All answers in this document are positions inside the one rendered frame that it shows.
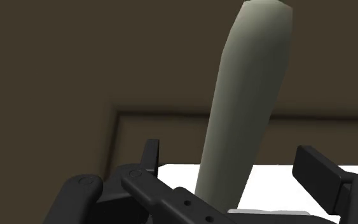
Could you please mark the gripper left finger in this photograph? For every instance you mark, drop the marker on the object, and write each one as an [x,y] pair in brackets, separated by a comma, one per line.
[141,189]

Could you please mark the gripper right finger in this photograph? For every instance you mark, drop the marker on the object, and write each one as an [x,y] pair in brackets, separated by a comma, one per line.
[327,180]

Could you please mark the tall pale grey-green vase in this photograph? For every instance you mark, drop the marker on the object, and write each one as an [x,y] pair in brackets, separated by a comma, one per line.
[243,105]

